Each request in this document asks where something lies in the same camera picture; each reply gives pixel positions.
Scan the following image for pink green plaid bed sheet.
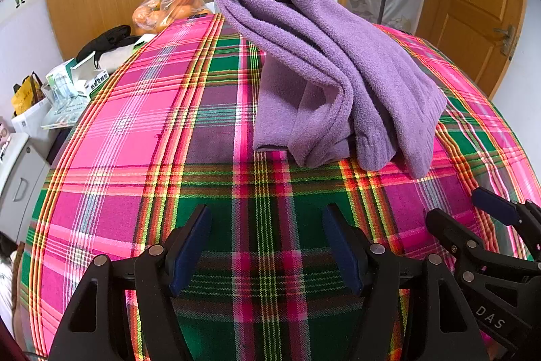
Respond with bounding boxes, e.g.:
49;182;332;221
19;12;541;361

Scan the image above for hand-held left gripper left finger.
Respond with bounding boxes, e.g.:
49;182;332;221
50;204;213;361

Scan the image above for green printed papers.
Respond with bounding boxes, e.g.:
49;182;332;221
40;99;90;129

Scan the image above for metal door handle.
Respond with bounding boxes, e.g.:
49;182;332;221
494;25;519;57

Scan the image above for open white carton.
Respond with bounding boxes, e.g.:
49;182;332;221
70;52;111;95

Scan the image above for white storage box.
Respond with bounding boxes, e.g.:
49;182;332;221
12;96;53;133

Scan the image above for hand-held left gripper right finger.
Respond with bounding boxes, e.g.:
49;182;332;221
322;204;483;361

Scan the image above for green white medicine box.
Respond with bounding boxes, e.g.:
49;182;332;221
44;63;76;100

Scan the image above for black cloth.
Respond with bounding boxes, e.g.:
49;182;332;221
76;25;142;63

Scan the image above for wooden door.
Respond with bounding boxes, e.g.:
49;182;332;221
416;0;530;99

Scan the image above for bag of oranges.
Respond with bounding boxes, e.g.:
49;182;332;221
132;0;213;36

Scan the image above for white cabinet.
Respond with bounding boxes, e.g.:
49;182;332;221
0;133;52;235

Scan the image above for yellow paper bag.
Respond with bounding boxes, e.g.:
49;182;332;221
12;72;43;116

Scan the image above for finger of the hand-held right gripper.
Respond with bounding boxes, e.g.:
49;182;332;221
425;208;525;282
472;187;541;261

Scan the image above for purple fleece garment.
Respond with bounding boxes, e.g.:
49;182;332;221
210;0;448;178

